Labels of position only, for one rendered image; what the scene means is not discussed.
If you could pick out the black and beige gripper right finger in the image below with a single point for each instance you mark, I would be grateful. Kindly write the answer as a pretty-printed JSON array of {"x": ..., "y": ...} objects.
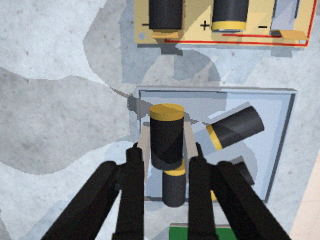
[{"x": 247, "y": 215}]

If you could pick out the green open-top box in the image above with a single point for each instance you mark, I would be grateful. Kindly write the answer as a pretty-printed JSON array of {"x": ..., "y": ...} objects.
[{"x": 177, "y": 232}]

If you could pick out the black battery with gold top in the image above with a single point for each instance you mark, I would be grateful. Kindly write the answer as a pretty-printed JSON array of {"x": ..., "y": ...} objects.
[
  {"x": 174, "y": 187},
  {"x": 165, "y": 14},
  {"x": 230, "y": 14},
  {"x": 166, "y": 133},
  {"x": 235, "y": 128},
  {"x": 244, "y": 171}
]

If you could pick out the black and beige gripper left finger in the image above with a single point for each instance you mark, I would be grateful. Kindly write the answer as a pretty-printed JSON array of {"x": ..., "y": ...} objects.
[{"x": 84, "y": 216}]

